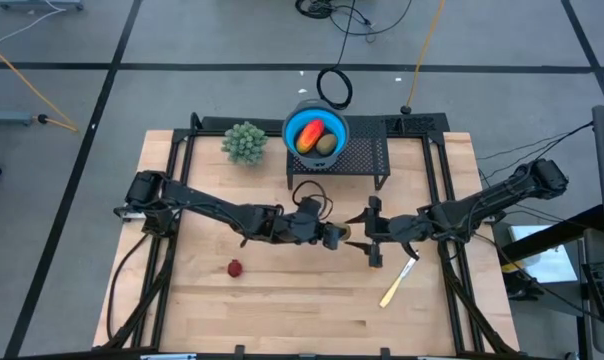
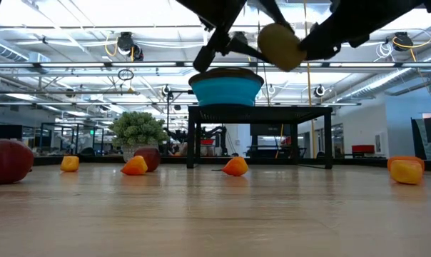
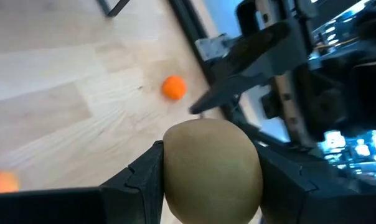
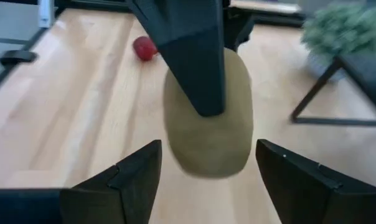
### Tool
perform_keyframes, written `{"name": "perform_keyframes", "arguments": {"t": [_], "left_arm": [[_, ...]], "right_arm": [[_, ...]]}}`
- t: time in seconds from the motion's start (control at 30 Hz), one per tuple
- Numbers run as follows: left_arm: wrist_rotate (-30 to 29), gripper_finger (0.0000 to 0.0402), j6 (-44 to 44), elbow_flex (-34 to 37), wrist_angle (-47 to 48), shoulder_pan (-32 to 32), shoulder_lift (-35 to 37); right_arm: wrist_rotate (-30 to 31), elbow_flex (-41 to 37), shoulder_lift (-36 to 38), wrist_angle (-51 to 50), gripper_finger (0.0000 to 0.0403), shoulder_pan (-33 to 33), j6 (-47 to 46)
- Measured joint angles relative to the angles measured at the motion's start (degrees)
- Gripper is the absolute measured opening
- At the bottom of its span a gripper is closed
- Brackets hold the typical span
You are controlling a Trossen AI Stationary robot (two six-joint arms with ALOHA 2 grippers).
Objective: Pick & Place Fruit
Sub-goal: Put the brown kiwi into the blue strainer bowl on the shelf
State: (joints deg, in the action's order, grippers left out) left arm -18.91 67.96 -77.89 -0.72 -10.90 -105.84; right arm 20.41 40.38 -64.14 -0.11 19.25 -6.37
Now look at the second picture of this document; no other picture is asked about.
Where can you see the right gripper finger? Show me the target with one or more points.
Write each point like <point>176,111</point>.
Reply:
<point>322,50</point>
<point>324,30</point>

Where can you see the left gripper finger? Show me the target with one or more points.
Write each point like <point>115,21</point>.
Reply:
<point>279,16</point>
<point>204,59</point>

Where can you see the brown toy kiwi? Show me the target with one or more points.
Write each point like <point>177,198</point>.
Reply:
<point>281,46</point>

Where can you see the blue collapsible bowl grey rim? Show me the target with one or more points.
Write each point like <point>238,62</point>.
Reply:
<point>226,91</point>

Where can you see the dark red toy pomegranate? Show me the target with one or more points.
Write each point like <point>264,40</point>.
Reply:
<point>6,160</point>
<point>152,155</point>

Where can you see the small orange toy fruit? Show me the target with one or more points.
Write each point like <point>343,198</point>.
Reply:
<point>236,166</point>
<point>406,172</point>
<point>134,166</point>
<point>69,163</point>

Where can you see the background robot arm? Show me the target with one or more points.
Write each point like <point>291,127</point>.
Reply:
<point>217,137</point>

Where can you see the black perforated metal rack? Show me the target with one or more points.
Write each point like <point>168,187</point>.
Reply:
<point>258,114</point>

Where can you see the green succulent in white pot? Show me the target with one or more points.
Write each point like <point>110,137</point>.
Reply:
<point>137,130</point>

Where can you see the red plastic crate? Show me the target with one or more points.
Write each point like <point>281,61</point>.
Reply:
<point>362,148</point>

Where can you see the black background table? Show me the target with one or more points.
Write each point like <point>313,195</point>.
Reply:
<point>272,148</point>

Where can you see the dark panel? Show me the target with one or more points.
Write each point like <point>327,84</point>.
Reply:
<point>9,132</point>

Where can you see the black aluminium table frame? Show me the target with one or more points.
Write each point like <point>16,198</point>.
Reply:
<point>94,161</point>

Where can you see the background black frame cell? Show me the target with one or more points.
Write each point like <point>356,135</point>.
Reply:
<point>72,137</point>

